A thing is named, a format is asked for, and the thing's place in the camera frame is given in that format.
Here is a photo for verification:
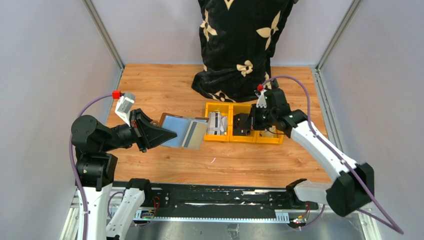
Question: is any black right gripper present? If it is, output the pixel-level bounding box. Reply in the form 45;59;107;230
243;103;277;131

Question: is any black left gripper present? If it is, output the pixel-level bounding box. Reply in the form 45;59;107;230
101;107;178;151

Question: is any brown leather card holder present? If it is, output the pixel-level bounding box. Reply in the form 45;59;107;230
158;112;209;148

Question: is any white magnetic stripe card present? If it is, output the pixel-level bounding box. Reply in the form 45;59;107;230
181;118;209;150

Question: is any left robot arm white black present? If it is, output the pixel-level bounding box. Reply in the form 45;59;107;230
70;108;177;240

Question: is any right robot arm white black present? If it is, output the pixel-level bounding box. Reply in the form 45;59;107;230
232;88;375;217

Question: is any yellow bin middle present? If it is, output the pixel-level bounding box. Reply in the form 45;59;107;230
229;103;256;143

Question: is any yellow bin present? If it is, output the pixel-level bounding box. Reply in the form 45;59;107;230
204;102;232;142
254;108;285;145
229;103;256;143

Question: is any yellow bin left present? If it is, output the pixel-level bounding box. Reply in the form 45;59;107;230
204;102;232;142

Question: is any yellow bin right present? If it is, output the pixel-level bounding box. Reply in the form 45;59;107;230
254;108;285;145

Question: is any black floral blanket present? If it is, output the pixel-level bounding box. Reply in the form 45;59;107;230
191;0;295;103

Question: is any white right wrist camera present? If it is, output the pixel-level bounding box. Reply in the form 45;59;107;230
256;89;267;109

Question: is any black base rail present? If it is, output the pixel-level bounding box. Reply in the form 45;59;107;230
143;183;319;220

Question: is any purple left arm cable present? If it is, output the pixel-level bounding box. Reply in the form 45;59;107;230
68;90;122;240

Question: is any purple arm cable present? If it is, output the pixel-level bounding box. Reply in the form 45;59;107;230
68;90;122;240
256;75;405;235

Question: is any aluminium frame rail right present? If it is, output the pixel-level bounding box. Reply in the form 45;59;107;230
311;0;363;149

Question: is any aluminium frame rail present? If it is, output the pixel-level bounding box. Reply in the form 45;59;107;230
311;0;363;149
82;0;125;72

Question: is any aluminium frame rail left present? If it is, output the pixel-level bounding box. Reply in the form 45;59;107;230
82;0;125;72

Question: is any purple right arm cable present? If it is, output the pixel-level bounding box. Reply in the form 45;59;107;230
256;75;405;235

